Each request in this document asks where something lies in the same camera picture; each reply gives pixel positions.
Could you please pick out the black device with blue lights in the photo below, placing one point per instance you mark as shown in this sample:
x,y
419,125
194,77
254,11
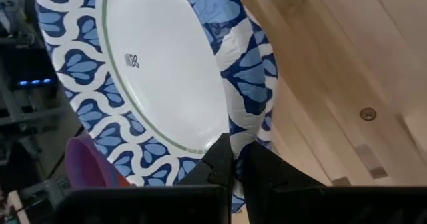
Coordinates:
x,y
33,67

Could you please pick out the blue patterned paper bowl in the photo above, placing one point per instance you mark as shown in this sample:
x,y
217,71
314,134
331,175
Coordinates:
x,y
160,67

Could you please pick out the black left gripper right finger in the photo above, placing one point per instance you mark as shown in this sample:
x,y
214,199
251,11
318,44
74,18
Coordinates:
x,y
267,174

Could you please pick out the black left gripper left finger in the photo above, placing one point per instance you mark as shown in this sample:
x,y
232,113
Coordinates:
x,y
213,170

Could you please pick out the pink translucent plastic bowl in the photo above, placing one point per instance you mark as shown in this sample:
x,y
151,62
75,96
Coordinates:
x,y
83,164

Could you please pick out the round metal table insert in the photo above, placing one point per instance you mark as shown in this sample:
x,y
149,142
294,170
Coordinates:
x,y
368,114

